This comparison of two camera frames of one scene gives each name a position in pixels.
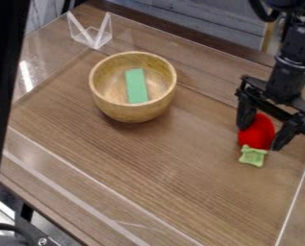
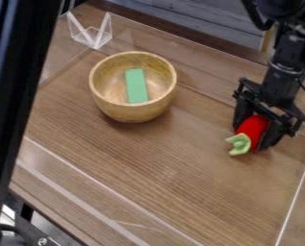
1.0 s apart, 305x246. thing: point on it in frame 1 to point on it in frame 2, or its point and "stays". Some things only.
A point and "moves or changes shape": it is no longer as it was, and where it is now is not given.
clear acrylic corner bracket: [91, 36] stays
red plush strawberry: [255, 140] moves or changes shape
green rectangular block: [135, 85] stays
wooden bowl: [131, 86] stays
